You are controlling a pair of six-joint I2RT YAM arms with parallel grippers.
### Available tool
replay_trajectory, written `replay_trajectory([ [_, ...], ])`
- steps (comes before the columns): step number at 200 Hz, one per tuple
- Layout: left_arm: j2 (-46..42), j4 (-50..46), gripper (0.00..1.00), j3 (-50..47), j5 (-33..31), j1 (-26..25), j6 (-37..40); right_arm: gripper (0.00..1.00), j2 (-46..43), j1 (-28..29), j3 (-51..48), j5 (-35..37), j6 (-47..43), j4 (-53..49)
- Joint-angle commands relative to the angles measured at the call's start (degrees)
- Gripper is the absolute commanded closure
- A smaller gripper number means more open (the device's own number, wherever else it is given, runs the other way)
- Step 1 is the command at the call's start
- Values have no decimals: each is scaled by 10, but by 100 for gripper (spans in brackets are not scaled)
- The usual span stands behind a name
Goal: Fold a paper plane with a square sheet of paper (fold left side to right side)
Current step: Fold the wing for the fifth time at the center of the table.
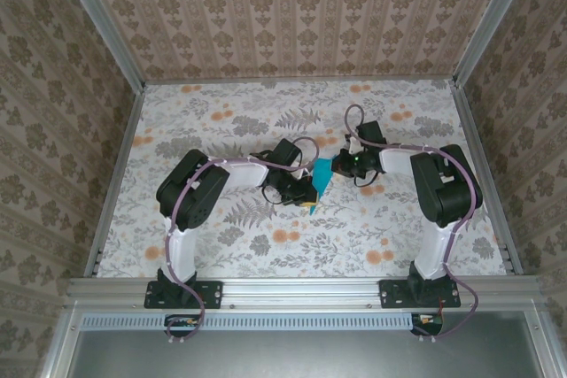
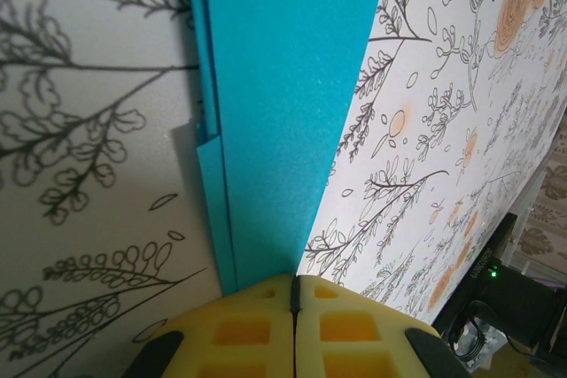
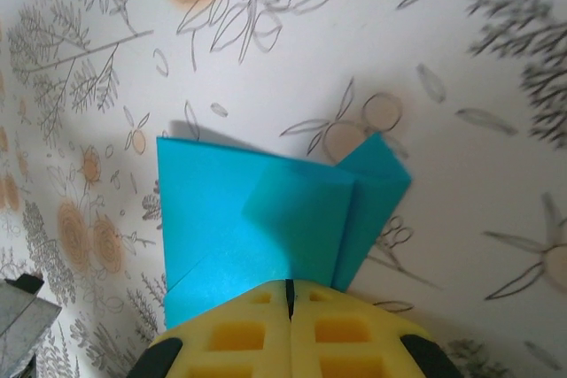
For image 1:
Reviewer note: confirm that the grey metal sheet panel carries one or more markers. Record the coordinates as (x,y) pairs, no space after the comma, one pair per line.
(301,356)

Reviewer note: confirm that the aluminium side rail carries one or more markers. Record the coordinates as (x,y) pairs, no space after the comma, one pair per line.
(487,183)
(113,183)

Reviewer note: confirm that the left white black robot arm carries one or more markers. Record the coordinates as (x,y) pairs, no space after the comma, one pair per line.
(195,192)

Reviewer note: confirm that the wide aluminium frame beam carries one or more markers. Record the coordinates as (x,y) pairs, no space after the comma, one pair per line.
(301,291)

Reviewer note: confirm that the thin aluminium rail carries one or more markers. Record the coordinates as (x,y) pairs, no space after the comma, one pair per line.
(301,81)

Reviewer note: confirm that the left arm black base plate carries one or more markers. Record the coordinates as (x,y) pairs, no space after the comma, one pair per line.
(212,294)

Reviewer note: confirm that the floral patterned table cover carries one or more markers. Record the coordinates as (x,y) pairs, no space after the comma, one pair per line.
(301,245)

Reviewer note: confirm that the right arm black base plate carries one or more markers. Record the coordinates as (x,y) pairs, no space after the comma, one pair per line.
(390,294)

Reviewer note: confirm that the aluminium corner post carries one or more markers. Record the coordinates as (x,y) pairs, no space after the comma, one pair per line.
(99,24)
(494,19)

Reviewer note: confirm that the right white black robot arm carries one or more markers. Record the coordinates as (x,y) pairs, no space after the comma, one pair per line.
(447,187)

